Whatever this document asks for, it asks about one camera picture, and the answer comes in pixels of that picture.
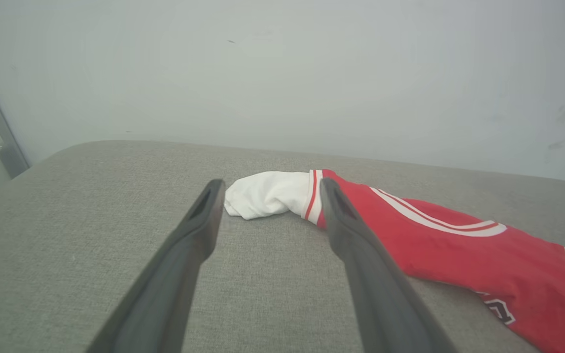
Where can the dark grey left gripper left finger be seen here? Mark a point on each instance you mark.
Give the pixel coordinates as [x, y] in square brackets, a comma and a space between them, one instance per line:
[165, 284]

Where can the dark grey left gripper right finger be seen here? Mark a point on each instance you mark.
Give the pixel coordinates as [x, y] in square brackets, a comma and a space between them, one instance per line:
[380, 294]

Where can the red and white basketball jersey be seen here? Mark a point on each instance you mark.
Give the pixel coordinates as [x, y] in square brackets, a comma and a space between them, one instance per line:
[434, 255]

